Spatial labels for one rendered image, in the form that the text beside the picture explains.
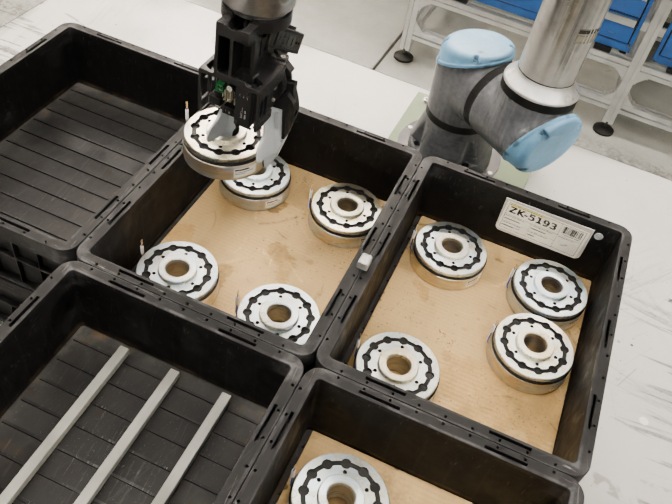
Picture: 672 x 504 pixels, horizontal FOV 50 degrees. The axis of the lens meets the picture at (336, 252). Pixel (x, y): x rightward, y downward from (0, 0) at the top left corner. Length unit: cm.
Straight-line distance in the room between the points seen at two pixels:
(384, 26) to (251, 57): 249
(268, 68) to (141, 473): 44
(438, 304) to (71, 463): 49
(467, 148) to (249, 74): 60
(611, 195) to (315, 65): 66
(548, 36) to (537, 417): 51
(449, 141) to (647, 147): 181
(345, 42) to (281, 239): 211
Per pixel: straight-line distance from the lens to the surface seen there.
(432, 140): 127
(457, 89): 119
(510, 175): 133
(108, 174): 111
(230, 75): 75
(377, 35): 315
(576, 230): 104
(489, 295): 102
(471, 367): 93
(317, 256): 100
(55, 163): 114
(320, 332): 79
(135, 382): 87
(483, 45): 120
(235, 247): 100
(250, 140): 88
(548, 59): 107
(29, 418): 87
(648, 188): 155
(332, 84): 155
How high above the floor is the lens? 156
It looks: 47 degrees down
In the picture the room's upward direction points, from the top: 11 degrees clockwise
